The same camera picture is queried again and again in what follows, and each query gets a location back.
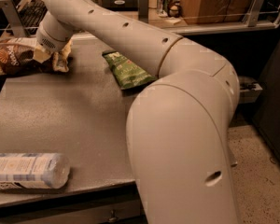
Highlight green drink can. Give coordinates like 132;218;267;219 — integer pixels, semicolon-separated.
157;0;173;17

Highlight brown chip bag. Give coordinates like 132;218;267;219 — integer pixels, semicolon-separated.
0;37;71;77

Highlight black laptop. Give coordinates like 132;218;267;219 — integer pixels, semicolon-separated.
102;0;138;11

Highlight black keyboard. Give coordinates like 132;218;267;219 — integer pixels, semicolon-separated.
19;0;48;35

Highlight blue plastic water bottle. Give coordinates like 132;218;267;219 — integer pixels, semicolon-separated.
0;153;70;189

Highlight grey metal rail bracket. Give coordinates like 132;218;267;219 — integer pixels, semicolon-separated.
138;0;149;22

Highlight grey drawer front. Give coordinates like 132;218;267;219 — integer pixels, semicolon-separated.
0;200;147;224

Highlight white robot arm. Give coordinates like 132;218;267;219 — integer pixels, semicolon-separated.
36;0;242;224

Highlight wooden cabinet box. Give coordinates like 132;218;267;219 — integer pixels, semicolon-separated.
180;0;252;24

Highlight grey metal shelf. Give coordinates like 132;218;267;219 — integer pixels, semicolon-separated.
239;77;262;104

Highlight green chip bag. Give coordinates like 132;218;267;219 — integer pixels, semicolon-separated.
102;50;156;90

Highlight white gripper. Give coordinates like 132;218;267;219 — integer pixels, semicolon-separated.
33;12;73;63

